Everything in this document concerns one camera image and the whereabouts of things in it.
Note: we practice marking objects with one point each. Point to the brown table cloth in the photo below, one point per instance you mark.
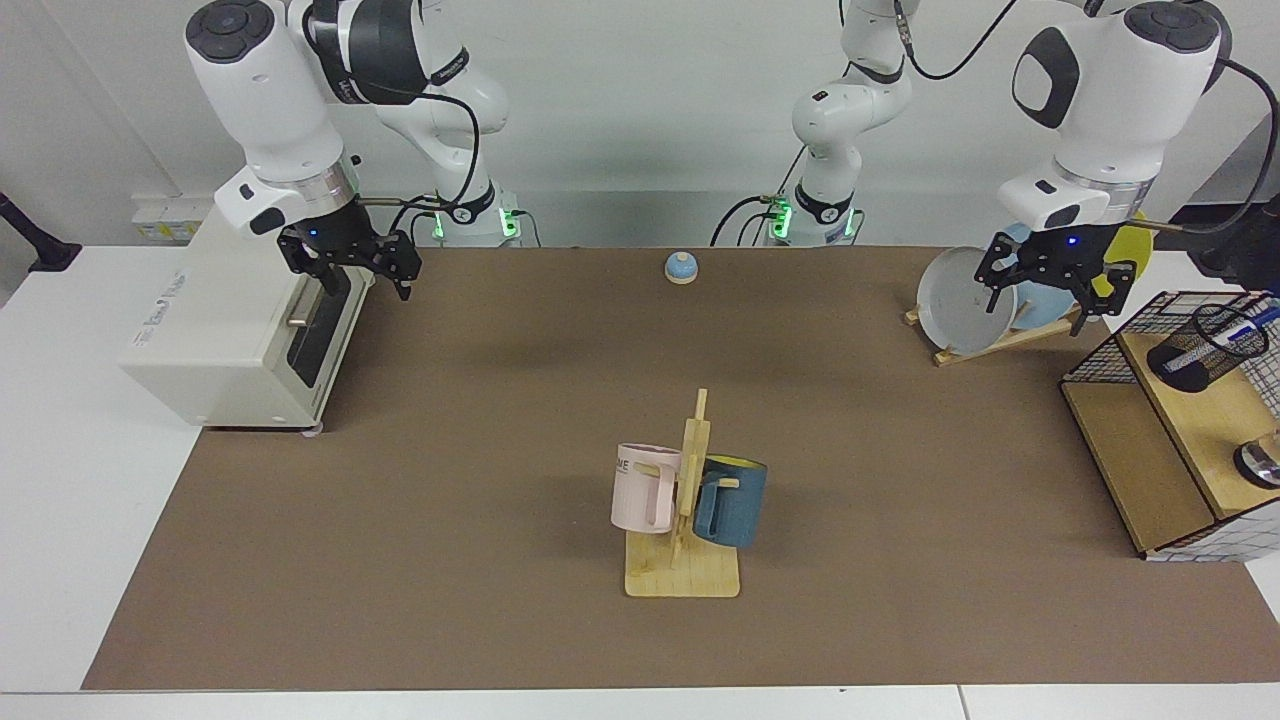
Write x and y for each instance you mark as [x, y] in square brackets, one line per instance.
[450, 520]

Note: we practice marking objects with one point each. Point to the pale toaster oven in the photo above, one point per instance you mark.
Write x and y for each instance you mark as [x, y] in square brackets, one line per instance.
[220, 330]

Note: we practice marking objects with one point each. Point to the black stand foot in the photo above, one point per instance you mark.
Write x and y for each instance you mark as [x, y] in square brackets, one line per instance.
[45, 250]

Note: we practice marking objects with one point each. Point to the yellow plate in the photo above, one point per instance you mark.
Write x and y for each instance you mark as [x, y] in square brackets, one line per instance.
[1140, 250]

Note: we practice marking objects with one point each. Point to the dark teal cup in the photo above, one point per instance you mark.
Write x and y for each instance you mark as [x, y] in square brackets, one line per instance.
[735, 505]

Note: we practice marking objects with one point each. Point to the small blue round thing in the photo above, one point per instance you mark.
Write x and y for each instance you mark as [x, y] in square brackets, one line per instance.
[681, 268]

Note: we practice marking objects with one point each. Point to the white wall socket strip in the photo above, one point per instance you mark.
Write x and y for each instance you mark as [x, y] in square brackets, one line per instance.
[170, 218]

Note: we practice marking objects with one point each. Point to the black mesh pen holder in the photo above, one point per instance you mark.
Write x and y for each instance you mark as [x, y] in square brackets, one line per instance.
[1180, 372]

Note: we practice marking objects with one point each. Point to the pink cup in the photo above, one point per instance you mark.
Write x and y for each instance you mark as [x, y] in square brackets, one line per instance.
[640, 490]

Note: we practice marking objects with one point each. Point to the white marker with blue cap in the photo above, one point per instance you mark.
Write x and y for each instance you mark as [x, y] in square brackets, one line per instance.
[1258, 320]

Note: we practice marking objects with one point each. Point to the wooden plate rack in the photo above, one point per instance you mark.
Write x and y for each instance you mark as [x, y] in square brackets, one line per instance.
[985, 345]

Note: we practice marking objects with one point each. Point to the wooden cup stand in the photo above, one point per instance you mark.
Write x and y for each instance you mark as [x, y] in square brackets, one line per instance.
[680, 578]

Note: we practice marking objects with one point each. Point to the grey plate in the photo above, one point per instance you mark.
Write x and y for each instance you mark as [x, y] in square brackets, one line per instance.
[950, 300]

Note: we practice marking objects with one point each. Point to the dark background equipment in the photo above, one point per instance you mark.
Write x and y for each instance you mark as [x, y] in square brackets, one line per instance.
[1250, 255]

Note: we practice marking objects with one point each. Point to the light blue plate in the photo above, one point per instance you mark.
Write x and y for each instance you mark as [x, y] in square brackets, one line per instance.
[1040, 305]

